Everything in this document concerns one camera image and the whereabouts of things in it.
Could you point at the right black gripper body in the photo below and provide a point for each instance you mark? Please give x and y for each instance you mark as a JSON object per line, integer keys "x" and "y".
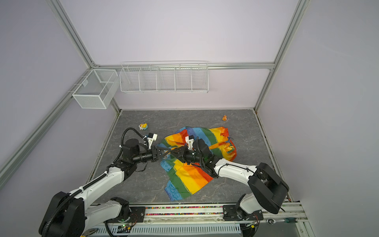
{"x": 191, "y": 156}

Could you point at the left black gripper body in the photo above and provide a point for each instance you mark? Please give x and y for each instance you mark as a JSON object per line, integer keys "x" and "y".
{"x": 152, "y": 156}

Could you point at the rainbow striped jacket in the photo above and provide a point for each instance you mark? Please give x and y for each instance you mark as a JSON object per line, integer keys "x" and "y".
{"x": 187, "y": 177}

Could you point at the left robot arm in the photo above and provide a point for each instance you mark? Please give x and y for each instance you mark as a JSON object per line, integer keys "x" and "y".
{"x": 71, "y": 214}

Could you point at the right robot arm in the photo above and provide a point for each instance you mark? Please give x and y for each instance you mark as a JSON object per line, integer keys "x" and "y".
{"x": 268, "y": 189}

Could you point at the yellow white small toy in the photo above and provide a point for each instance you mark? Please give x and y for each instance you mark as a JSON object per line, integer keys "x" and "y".
{"x": 143, "y": 126}

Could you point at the white mesh box basket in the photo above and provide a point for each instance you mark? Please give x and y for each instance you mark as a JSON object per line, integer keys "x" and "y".
{"x": 97, "y": 89}

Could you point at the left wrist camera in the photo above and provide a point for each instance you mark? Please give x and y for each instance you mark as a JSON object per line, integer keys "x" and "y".
{"x": 151, "y": 138}

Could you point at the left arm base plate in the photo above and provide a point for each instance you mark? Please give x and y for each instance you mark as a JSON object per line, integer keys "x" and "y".
{"x": 135, "y": 214}

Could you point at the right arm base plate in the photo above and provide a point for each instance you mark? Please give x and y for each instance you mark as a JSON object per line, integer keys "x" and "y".
{"x": 233, "y": 213}

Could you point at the white wire shelf basket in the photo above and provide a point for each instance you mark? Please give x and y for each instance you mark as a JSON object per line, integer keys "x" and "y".
{"x": 164, "y": 76}

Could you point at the white slotted cable duct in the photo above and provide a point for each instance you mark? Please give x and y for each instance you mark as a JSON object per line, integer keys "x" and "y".
{"x": 175, "y": 230}

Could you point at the green handled ratchet tool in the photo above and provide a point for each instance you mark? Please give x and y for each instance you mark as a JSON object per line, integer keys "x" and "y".
{"x": 289, "y": 220}

